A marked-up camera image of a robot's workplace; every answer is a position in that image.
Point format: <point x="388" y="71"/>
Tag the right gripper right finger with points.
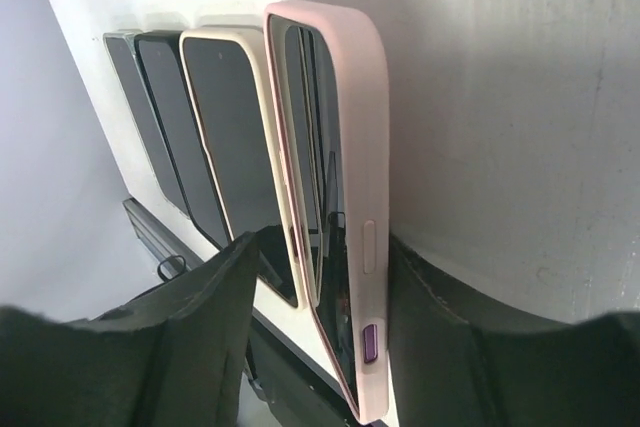
<point x="461" y="358"/>

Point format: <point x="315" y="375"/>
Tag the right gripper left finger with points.
<point x="173" y="356"/>

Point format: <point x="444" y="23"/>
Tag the cream-edged black phone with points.
<point x="227" y="79"/>

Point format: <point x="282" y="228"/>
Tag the blue-edged black phone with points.
<point x="128" y="68"/>

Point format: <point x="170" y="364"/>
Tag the pink phone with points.
<point x="329" y="79"/>

